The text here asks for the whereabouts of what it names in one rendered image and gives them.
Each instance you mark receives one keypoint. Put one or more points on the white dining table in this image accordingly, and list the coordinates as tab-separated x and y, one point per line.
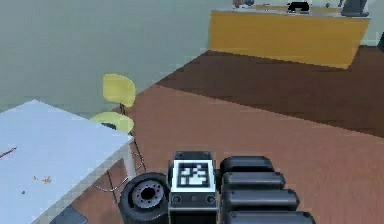
50	156

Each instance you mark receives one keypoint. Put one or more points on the black pan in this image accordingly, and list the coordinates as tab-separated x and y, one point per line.
297	7

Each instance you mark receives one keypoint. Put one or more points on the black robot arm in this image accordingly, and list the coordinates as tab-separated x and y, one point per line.
233	193

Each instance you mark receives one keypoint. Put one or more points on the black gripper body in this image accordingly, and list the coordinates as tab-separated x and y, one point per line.
145	196

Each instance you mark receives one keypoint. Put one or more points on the dark grey chair seat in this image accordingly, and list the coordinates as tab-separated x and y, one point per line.
69	216

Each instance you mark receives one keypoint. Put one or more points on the yellow kitchen counter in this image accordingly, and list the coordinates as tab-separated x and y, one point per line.
286	36

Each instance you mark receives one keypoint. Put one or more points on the black coffee machine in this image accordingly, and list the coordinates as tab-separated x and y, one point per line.
354	7

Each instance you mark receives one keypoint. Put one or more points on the yellow chair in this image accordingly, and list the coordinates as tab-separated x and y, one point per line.
118	91

